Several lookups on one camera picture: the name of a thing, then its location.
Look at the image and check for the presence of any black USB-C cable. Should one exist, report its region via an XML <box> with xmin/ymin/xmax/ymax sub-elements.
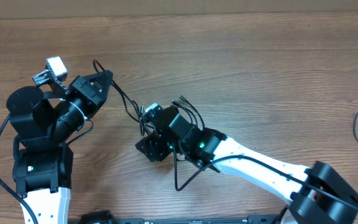
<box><xmin>92</xmin><ymin>58</ymin><xmax>155</xmax><ymax>136</ymax></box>

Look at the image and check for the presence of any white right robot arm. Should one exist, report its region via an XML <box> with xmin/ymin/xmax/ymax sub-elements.
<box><xmin>135</xmin><ymin>103</ymin><xmax>358</xmax><ymax>223</ymax></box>

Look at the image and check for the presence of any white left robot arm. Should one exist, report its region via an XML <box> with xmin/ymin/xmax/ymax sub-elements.
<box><xmin>6</xmin><ymin>69</ymin><xmax>113</xmax><ymax>223</ymax></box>

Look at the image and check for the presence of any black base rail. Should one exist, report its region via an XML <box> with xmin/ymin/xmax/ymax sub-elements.
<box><xmin>68</xmin><ymin>208</ymin><xmax>286</xmax><ymax>224</ymax></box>

